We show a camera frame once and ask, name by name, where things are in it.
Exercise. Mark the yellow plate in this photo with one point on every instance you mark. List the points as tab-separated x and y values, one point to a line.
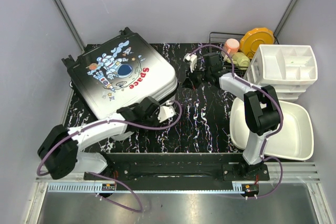
252	39

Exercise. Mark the white black space suitcase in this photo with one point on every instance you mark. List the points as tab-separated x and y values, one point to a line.
121	72

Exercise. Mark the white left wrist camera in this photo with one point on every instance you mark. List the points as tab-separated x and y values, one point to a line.
165	113

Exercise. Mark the white plastic basin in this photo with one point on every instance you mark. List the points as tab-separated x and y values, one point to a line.
295	141

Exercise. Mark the white drawer organizer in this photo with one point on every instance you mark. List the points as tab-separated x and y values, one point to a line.
290	69

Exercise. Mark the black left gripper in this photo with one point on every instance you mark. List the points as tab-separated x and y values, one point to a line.
156	122

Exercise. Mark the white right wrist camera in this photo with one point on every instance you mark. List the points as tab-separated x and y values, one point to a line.
191	59

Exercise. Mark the aluminium rail frame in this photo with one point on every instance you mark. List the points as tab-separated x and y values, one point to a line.
293	194

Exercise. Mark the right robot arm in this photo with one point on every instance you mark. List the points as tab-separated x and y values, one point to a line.
263	115

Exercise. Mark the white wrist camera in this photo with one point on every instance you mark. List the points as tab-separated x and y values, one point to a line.
165	113
191	59

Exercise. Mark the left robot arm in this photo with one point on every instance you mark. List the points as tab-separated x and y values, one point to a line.
59	151

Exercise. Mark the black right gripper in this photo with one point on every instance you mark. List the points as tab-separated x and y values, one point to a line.
190	82

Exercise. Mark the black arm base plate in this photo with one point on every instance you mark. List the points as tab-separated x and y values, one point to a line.
221	166

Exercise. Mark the pink plastic cup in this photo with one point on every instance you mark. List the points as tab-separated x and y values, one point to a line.
232	46

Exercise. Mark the green plastic cup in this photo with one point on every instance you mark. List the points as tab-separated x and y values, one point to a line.
241	61

